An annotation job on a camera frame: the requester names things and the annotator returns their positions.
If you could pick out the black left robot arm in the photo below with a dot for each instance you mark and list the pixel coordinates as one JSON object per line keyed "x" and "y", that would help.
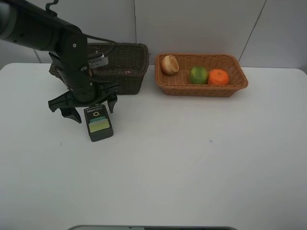
{"x": 27, "y": 25}

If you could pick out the red yellow toy apple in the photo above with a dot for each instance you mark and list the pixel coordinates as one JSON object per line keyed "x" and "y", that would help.
{"x": 169, "y": 65}

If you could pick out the orange wicker basket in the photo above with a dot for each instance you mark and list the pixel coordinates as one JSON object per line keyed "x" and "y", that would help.
{"x": 178, "y": 84}

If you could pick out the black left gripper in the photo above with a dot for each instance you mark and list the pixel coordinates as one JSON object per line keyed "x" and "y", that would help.
{"x": 83, "y": 91}

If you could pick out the green toy mango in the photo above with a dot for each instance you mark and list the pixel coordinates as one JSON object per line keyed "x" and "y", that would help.
{"x": 198, "y": 75}

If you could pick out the black lotion pump bottle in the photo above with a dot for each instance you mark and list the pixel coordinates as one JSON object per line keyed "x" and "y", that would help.
{"x": 98, "y": 123}

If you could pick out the orange toy tangerine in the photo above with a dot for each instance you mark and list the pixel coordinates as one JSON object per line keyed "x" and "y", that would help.
{"x": 218, "y": 77}

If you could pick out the dark brown wicker basket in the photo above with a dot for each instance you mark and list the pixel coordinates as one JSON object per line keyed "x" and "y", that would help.
{"x": 121, "y": 56}

